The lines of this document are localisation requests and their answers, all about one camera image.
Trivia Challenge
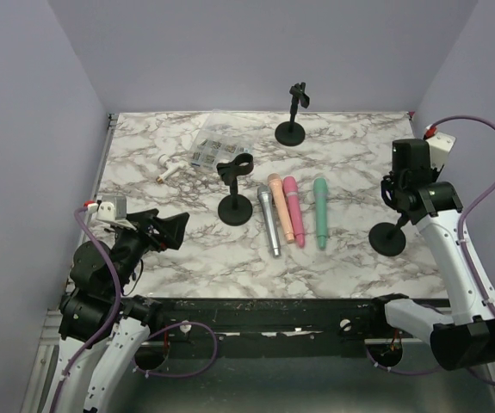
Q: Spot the pink microphone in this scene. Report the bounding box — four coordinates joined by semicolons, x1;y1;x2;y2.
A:
283;176;306;248

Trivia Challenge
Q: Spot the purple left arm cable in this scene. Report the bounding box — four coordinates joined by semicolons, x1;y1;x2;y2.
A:
48;201;123;413

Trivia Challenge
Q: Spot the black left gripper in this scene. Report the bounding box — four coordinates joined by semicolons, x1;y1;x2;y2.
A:
109;208;190;294

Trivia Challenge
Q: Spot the silver condenser microphone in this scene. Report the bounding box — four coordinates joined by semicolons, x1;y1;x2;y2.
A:
257;185;281;258

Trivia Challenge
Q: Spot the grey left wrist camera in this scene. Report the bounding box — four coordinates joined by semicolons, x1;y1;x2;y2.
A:
96;194;127;224

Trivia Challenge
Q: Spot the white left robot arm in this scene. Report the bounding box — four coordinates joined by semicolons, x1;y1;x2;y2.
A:
43;202;189;412

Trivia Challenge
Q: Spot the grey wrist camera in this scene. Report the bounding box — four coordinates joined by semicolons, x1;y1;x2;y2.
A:
96;194;127;224
424;132;456;171

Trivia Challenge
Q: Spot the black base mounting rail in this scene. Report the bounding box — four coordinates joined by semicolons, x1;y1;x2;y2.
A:
100;296;450;361

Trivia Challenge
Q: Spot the black shock mount stand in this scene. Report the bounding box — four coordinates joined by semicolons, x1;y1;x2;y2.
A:
368;172;409;257
121;259;145;297

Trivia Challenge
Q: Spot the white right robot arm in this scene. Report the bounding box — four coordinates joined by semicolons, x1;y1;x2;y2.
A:
367;138;495;371

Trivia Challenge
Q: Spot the beige microphone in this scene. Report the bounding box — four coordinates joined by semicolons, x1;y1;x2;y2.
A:
268;173;295;243

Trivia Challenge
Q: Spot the clear plastic parts box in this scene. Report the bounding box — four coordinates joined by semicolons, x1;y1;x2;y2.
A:
188;111;263;172

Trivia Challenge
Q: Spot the teal microphone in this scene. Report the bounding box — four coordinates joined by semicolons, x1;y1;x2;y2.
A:
312;177;328;250

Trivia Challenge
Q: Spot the small white cylinder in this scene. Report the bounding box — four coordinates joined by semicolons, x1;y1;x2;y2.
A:
157;154;188;184

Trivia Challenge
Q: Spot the black desk mic stand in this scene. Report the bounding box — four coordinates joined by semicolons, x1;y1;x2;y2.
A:
217;153;254;226
275;82;310;147

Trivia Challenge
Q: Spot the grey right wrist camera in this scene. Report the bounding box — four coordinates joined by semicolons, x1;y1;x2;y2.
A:
424;132;456;171

